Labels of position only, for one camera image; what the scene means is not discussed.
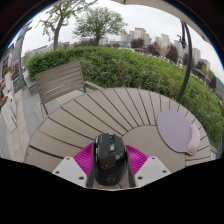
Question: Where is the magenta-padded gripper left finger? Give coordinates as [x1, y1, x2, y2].
[51, 141, 98, 189]

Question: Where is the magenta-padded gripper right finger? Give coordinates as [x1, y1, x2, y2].
[125, 144, 172, 188]

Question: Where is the black computer mouse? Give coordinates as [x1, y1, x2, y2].
[92, 133, 129, 187]

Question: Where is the purple mouse pad with wrist rest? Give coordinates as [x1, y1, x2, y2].
[156, 109, 202, 157]

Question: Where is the round slatted wooden table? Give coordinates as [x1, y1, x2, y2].
[23, 87, 212, 192]

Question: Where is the slatted wooden chair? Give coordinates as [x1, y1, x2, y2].
[34, 60, 103, 116]

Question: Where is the green hedge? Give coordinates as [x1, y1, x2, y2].
[25, 45, 224, 148]

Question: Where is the curved black umbrella pole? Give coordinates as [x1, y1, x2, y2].
[175, 19, 194, 104]

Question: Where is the beige patio umbrella canopy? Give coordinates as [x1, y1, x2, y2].
[109, 0, 209, 43]

